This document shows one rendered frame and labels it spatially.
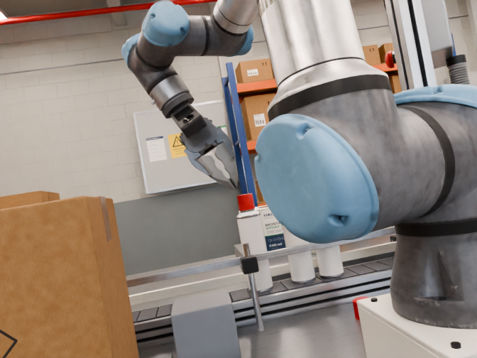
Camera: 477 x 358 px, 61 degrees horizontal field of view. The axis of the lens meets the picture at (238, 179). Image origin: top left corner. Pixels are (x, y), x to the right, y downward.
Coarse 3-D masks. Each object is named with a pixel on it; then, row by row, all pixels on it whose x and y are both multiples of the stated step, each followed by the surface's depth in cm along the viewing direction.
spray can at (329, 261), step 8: (328, 248) 84; (336, 248) 85; (320, 256) 85; (328, 256) 84; (336, 256) 85; (320, 264) 86; (328, 264) 84; (336, 264) 84; (320, 272) 86; (328, 272) 84; (336, 272) 84
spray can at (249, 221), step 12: (240, 204) 85; (252, 204) 85; (240, 216) 84; (252, 216) 83; (240, 228) 84; (252, 228) 83; (252, 240) 83; (264, 240) 85; (252, 252) 83; (264, 264) 83; (264, 276) 83; (264, 288) 83
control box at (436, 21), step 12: (432, 0) 74; (444, 0) 74; (432, 12) 74; (444, 12) 73; (432, 24) 74; (444, 24) 74; (432, 36) 75; (444, 36) 74; (432, 48) 75; (444, 48) 74; (432, 60) 81; (444, 60) 83
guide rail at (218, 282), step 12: (348, 252) 91; (360, 252) 91; (372, 252) 92; (384, 252) 92; (288, 264) 89; (228, 276) 88; (240, 276) 88; (168, 288) 86; (180, 288) 86; (192, 288) 87; (204, 288) 87; (132, 300) 85; (144, 300) 85
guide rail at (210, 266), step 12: (384, 228) 86; (348, 240) 84; (360, 240) 84; (264, 252) 82; (276, 252) 82; (288, 252) 82; (300, 252) 82; (204, 264) 80; (216, 264) 80; (228, 264) 80; (144, 276) 78; (156, 276) 79; (168, 276) 79; (180, 276) 79
